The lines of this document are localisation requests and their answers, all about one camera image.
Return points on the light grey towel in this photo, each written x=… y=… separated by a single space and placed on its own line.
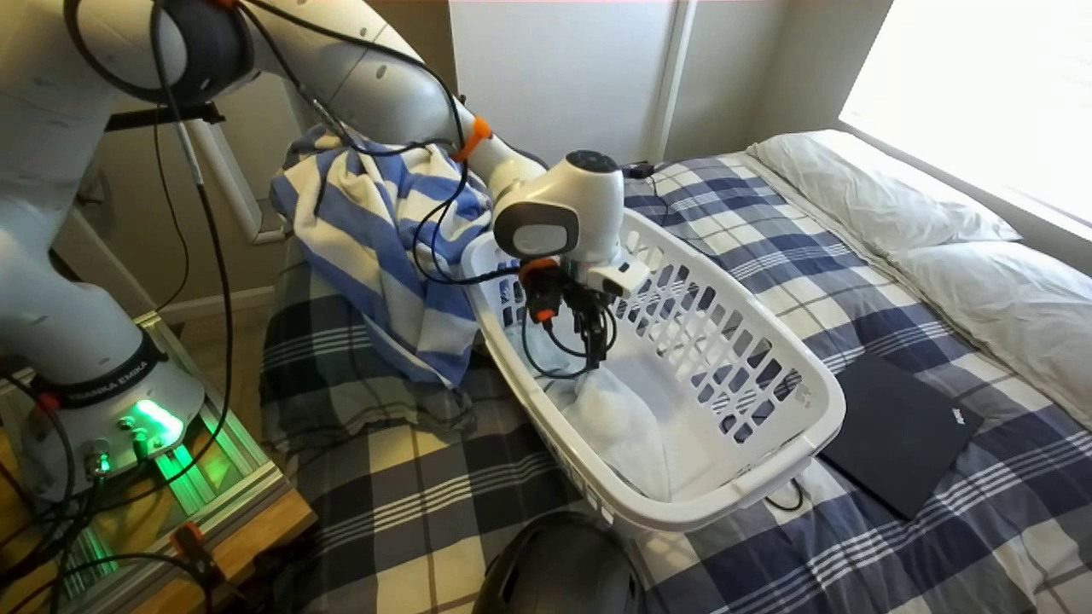
x=618 y=429

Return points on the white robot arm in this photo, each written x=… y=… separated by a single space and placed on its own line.
x=63 y=65

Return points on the blue white striped towel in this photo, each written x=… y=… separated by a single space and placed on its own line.
x=388 y=232

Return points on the white plastic laundry basket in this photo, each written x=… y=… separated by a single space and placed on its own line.
x=743 y=405

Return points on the wooden side table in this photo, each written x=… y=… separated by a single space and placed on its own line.
x=223 y=488

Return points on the white pillow front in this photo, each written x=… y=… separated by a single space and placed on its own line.
x=1021 y=305

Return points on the white pillow near window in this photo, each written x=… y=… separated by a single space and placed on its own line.
x=875 y=197

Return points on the black flat tablet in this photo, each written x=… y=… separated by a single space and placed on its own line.
x=897 y=434

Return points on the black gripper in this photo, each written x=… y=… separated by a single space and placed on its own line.
x=552 y=288

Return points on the black round helmet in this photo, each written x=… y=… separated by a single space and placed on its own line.
x=562 y=563

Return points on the blue plaid bedspread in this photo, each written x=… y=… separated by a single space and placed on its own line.
x=957 y=488

